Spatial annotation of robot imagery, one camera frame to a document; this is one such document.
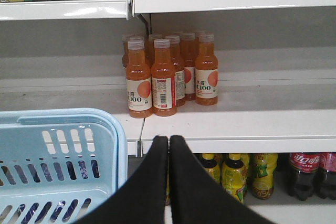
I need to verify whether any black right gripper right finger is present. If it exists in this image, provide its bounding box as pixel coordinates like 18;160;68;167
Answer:
169;135;272;223

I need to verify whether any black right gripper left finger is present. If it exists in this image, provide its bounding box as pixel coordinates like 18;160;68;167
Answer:
76;136;168;223

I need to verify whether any light blue plastic basket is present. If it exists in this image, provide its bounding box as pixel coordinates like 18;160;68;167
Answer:
1;108;128;223

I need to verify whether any yellow lemon tea bottle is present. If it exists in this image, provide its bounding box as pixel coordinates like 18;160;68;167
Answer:
222;153;247;203
252;153;278;200

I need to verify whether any cola plastic bottle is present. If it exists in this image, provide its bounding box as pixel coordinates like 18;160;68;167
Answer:
286;152;321;201

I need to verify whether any C100 orange juice bottle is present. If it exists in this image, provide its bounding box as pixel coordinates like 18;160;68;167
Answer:
126;39;153;119

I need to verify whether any barcode-side orange juice bottle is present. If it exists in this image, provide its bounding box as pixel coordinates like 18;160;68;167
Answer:
151;39;177;116

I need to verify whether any right C100 orange bottle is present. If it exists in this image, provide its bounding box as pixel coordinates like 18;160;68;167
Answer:
195;33;218;105

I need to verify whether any white metal shelving unit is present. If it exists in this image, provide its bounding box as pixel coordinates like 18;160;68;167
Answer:
0;0;336;224

